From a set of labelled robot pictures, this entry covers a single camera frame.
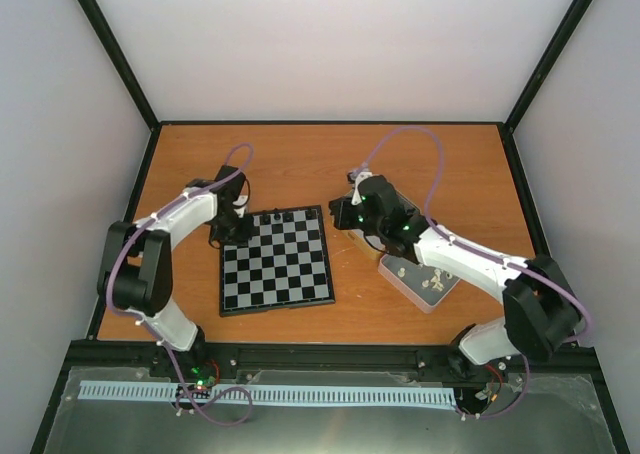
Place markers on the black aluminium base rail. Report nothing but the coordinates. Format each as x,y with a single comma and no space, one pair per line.
421,363

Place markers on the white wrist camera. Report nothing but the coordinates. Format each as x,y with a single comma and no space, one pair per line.
356,178
240,205

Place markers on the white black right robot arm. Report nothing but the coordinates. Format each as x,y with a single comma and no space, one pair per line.
540,310

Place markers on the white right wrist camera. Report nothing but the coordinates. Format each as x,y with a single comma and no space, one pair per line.
356,178

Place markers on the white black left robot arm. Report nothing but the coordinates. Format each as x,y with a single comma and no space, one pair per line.
136,272

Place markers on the light blue cable duct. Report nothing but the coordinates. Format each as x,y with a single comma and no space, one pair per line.
273,395

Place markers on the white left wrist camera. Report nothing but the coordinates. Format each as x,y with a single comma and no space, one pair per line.
240,205

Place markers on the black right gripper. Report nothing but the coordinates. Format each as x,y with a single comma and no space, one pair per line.
338,208

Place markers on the black frame post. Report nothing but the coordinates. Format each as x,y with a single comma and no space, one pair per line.
112,48
555,47

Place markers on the black frame post left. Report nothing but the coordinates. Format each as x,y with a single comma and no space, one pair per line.
112,48

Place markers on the silver tin lid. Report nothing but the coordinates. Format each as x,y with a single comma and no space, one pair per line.
424,286

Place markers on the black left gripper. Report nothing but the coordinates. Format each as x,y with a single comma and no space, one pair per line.
243,237

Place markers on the black white chess board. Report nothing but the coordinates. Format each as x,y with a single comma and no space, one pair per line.
284,265

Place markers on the black frame post right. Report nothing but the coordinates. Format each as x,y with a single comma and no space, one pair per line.
555,47

